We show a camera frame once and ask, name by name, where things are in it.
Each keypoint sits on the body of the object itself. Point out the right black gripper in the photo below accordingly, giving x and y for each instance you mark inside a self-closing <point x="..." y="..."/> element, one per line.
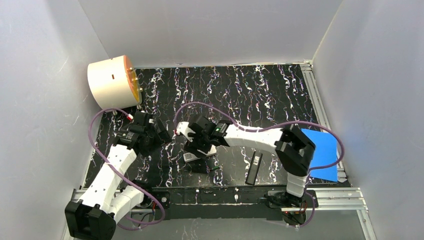
<point x="201" y="145"/>

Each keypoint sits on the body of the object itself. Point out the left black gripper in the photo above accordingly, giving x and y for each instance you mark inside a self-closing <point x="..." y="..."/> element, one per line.
<point x="155" y="133"/>

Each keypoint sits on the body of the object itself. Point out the white remote control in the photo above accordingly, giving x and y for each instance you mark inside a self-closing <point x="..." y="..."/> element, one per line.
<point x="189" y="156"/>

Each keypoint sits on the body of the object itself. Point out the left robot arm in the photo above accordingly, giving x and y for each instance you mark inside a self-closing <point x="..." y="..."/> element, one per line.
<point x="111" y="196"/>

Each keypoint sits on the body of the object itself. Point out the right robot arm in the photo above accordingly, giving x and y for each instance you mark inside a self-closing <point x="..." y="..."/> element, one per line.
<point x="293" y="148"/>

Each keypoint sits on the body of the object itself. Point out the black remote control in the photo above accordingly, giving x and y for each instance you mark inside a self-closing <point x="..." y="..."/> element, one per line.
<point x="254" y="168"/>

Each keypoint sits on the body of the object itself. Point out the white cylinder with orange lid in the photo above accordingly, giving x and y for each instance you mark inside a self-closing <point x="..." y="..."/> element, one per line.
<point x="114" y="83"/>

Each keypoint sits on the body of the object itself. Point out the blue sheet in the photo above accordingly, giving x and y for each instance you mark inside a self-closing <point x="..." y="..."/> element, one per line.
<point x="325" y="153"/>

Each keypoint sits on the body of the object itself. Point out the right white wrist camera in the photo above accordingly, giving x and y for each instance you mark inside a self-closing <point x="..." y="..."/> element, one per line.
<point x="183" y="129"/>

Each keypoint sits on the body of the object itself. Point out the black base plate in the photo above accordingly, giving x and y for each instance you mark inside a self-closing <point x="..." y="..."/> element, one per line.
<point x="231" y="202"/>

